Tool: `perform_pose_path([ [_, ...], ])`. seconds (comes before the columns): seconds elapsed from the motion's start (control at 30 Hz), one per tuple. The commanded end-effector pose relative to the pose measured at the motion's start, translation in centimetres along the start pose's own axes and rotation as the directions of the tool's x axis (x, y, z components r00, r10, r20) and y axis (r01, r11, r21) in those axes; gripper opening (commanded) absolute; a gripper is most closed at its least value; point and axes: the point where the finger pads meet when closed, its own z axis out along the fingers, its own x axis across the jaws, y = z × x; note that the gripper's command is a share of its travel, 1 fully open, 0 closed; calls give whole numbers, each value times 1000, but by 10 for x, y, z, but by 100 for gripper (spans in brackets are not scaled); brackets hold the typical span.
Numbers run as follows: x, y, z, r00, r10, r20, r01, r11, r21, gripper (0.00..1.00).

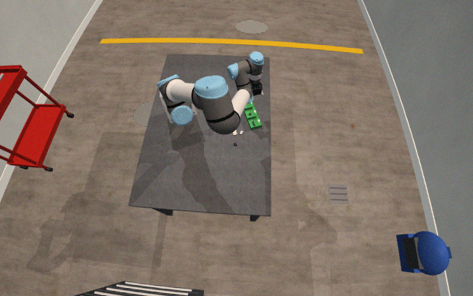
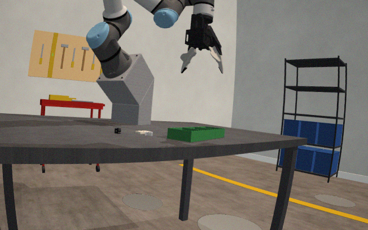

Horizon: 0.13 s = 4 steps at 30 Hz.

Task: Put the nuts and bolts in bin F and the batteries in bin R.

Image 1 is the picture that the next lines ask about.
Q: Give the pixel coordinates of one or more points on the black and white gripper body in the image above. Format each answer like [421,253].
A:
[255,84]

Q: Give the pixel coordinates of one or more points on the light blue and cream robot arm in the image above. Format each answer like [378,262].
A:
[211,95]

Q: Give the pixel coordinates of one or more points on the green three-compartment bin rack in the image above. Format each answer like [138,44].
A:
[250,108]

